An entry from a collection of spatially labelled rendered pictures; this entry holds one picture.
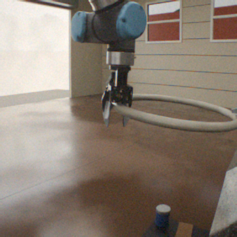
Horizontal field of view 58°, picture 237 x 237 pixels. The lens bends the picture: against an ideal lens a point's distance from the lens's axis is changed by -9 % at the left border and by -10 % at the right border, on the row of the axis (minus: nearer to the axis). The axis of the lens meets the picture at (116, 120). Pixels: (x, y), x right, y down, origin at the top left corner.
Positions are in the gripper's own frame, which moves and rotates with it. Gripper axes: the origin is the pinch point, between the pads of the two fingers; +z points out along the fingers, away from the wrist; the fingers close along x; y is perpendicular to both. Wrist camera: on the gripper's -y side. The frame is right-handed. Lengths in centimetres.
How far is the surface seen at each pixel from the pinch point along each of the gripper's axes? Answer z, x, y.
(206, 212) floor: 87, 86, -46
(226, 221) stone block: 19.9, 28.1, 34.4
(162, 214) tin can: 76, 43, -38
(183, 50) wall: -55, 317, -594
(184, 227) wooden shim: 85, 59, -32
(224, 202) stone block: 17.2, 30.5, 29.2
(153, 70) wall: 20, 251, -672
